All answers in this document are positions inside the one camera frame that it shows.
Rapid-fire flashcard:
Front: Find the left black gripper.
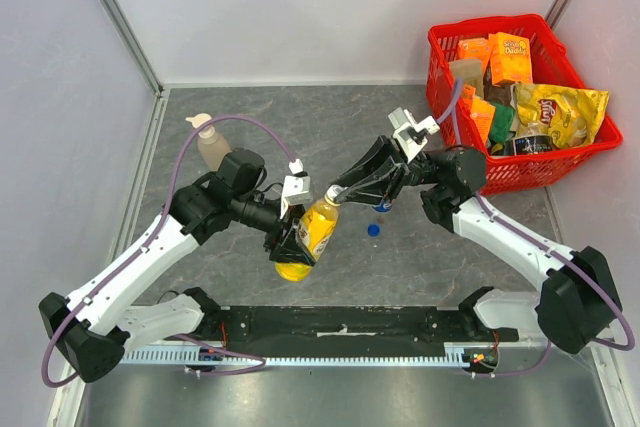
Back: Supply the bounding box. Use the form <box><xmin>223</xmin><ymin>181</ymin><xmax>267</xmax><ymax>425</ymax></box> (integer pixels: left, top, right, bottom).
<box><xmin>231</xmin><ymin>191</ymin><xmax>317</xmax><ymax>265</ymax></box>

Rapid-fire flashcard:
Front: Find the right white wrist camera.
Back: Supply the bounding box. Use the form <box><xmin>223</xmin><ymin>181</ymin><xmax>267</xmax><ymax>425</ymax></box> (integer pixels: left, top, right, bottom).
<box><xmin>388</xmin><ymin>108</ymin><xmax>440</xmax><ymax>162</ymax></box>

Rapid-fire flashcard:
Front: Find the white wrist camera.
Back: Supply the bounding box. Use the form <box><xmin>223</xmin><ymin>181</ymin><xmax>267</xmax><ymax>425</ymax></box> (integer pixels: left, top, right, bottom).
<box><xmin>280</xmin><ymin>158</ymin><xmax>313</xmax><ymax>219</ymax></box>
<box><xmin>388</xmin><ymin>108</ymin><xmax>440</xmax><ymax>162</ymax></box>

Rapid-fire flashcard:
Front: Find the white juice bottle cap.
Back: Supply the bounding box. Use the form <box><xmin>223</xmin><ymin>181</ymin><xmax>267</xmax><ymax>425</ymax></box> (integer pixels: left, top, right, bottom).
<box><xmin>324</xmin><ymin>185</ymin><xmax>345</xmax><ymax>206</ymax></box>

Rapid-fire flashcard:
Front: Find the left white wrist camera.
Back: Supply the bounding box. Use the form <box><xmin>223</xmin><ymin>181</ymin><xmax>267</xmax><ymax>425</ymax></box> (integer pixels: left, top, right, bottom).
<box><xmin>280</xmin><ymin>158</ymin><xmax>313</xmax><ymax>219</ymax></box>

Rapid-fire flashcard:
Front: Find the beige pump soap bottle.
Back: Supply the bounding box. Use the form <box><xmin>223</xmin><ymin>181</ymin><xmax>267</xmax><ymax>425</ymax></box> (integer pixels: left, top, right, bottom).
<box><xmin>185</xmin><ymin>113</ymin><xmax>232</xmax><ymax>171</ymax></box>

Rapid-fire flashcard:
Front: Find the green package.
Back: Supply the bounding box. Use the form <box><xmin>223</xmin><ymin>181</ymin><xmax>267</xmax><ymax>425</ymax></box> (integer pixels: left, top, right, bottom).
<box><xmin>489</xmin><ymin>103</ymin><xmax>515</xmax><ymax>144</ymax></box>

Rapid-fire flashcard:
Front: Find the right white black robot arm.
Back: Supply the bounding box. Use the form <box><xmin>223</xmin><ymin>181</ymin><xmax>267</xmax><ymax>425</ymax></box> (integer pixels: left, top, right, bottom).
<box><xmin>327</xmin><ymin>136</ymin><xmax>635</xmax><ymax>354</ymax></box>

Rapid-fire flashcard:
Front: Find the brown cardboard box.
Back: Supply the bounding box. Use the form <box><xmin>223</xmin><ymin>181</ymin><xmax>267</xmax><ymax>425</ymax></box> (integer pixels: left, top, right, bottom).
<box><xmin>449</xmin><ymin>58</ymin><xmax>484</xmax><ymax>98</ymax></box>

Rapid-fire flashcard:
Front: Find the yellow juice bottle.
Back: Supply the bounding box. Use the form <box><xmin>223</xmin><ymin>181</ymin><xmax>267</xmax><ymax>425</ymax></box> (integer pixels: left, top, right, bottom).
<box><xmin>275</xmin><ymin>198</ymin><xmax>339</xmax><ymax>282</ymax></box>

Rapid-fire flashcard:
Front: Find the orange packet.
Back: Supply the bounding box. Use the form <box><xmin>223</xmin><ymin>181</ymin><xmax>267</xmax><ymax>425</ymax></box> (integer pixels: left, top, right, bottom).
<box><xmin>461</xmin><ymin>84</ymin><xmax>495</xmax><ymax>144</ymax></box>

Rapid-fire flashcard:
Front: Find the white cable duct rail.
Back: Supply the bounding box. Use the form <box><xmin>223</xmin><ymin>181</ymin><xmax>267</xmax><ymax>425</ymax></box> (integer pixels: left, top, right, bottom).
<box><xmin>120</xmin><ymin>342</ymin><xmax>473</xmax><ymax>368</ymax></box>

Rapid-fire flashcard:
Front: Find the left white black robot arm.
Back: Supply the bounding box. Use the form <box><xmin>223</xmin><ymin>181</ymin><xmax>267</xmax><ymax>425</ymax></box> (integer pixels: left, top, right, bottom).
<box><xmin>38</xmin><ymin>149</ymin><xmax>316</xmax><ymax>387</ymax></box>

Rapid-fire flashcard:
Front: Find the orange scrub daddy box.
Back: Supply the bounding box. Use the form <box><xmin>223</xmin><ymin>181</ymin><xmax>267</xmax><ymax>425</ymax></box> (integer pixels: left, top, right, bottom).
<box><xmin>489</xmin><ymin>32</ymin><xmax>533</xmax><ymax>87</ymax></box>

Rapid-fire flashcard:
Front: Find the clear blue label bottle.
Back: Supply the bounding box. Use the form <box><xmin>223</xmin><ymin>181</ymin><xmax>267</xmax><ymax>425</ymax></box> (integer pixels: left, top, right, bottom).
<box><xmin>374</xmin><ymin>200</ymin><xmax>393</xmax><ymax>213</ymax></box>

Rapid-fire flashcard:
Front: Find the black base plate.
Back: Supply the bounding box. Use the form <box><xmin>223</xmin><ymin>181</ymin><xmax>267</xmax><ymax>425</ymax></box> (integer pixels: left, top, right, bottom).
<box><xmin>192</xmin><ymin>306</ymin><xmax>519</xmax><ymax>359</ymax></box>

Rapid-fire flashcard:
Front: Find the blue bottle cap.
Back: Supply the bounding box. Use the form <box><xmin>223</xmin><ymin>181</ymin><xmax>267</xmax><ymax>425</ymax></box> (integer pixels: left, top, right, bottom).
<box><xmin>367</xmin><ymin>224</ymin><xmax>381</xmax><ymax>237</ymax></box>

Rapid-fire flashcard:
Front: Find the small orange box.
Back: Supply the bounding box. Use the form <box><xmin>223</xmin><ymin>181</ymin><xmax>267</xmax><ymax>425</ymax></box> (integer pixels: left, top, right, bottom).
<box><xmin>456</xmin><ymin>37</ymin><xmax>492</xmax><ymax>62</ymax></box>

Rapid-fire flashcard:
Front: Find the yellow chips bag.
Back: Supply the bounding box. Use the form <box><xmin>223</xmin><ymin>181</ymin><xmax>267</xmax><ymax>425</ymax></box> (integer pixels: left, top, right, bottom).
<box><xmin>512</xmin><ymin>83</ymin><xmax>610</xmax><ymax>149</ymax></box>

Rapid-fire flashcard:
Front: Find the dark can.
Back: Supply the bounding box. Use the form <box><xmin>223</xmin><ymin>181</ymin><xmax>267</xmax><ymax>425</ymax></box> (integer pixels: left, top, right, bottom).
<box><xmin>508</xmin><ymin>134</ymin><xmax>554</xmax><ymax>156</ymax></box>

